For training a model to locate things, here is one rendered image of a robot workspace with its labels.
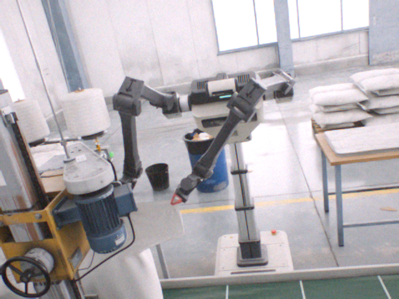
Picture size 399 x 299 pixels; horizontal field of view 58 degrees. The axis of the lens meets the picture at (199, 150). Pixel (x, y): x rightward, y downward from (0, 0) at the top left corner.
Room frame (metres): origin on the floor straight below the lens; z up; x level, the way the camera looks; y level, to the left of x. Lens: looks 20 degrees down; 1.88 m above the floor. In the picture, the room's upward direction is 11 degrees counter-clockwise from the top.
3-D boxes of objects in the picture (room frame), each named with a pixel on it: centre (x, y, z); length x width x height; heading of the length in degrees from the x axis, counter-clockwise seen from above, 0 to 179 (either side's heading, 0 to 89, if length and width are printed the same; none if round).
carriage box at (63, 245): (1.34, 0.66, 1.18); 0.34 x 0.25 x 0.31; 170
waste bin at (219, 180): (3.84, -0.08, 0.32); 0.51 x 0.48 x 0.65; 170
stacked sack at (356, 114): (4.49, -1.91, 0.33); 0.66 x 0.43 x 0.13; 80
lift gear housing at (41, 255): (1.15, 0.67, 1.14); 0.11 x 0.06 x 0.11; 80
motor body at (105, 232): (1.27, 0.43, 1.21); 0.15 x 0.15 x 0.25
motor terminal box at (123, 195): (1.29, 0.33, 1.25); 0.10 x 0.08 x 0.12; 15
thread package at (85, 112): (1.41, 0.41, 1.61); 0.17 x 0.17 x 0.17
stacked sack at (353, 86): (4.91, -2.01, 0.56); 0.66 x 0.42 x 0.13; 75
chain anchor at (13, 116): (1.23, 0.61, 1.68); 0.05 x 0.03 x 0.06; 170
